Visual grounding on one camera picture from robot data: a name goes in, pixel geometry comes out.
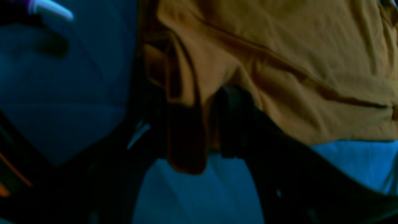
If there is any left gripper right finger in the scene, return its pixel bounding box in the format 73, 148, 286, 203
215, 86, 397, 224

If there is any blue table cloth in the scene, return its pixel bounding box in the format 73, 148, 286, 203
1, 0, 394, 224

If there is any orange t-shirt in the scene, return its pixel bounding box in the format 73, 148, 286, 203
139, 0, 397, 174

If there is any purple glue tube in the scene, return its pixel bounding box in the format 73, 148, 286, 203
26, 0, 74, 21

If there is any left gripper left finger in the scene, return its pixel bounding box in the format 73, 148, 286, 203
1, 92, 167, 224

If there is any orange utility knife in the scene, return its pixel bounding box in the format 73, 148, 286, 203
0, 153, 33, 198

